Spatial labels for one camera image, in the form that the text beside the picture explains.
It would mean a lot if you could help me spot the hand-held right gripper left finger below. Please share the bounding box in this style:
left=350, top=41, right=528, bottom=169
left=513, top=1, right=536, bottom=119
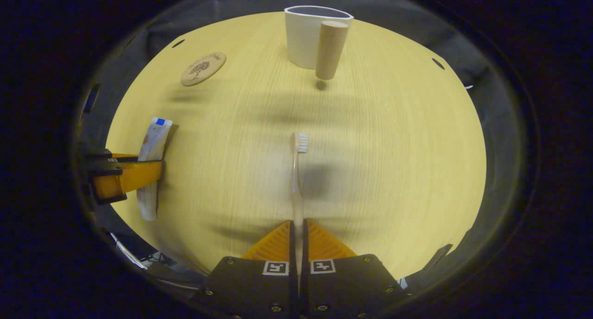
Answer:
left=192, top=220, right=297, bottom=319

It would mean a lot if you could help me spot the cream toothbrush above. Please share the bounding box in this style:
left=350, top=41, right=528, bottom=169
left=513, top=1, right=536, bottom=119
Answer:
left=291, top=133, right=309, bottom=282

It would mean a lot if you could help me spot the white toothpaste tube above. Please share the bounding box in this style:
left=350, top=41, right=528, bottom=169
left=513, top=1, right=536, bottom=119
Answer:
left=137, top=117, right=173, bottom=222

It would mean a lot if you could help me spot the black cable bundle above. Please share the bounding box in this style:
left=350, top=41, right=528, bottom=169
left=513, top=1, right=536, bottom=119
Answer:
left=111, top=233, right=179, bottom=275

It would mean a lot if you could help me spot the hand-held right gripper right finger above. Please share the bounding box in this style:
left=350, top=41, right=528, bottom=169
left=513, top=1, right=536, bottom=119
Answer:
left=301, top=219, right=413, bottom=319

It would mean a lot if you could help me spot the white cup with wooden handle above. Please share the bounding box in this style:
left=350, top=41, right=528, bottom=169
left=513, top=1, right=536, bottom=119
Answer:
left=284, top=6, right=354, bottom=81

